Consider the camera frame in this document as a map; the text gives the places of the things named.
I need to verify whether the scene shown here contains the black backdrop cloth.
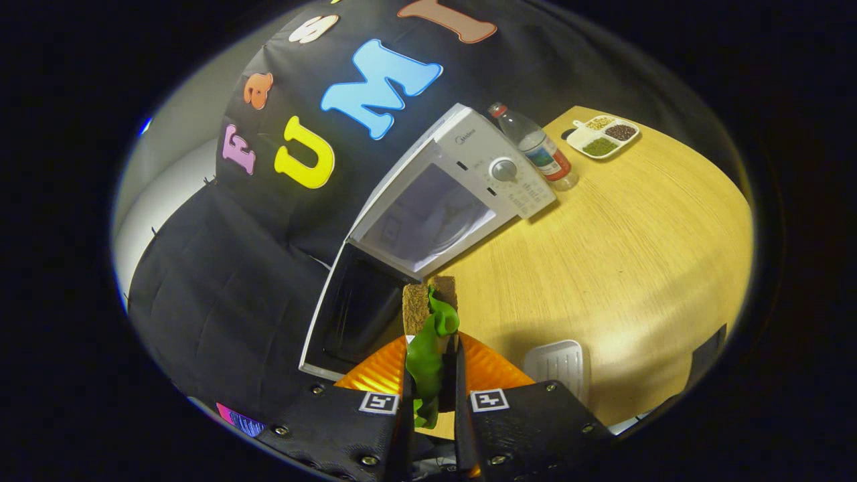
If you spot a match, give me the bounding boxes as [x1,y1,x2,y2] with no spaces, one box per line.
[127,0,737,429]

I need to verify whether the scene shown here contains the brown bread lettuce sandwich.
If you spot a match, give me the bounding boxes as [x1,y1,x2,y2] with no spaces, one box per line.
[402,274,461,429]

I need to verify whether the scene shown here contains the white microwave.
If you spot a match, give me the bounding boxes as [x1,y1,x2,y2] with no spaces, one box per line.
[299,102,558,382]

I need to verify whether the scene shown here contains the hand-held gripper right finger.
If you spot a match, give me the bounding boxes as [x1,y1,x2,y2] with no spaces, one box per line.
[455,331,613,482]

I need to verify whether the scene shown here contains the pink purple poster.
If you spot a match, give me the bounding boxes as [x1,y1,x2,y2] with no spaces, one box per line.
[216,402,267,438]

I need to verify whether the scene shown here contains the clear red-label plastic bottle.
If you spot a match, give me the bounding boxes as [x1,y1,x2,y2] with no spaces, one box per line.
[487,102,580,191]

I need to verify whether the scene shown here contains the white ribbed tray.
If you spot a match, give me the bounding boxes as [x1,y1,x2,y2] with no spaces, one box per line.
[521,339,590,406]

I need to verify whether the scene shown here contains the white divided bean dish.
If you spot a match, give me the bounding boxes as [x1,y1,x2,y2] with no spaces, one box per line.
[566,115,640,160]

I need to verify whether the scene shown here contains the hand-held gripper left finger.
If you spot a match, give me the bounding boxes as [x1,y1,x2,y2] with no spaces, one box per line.
[258,335,414,482]

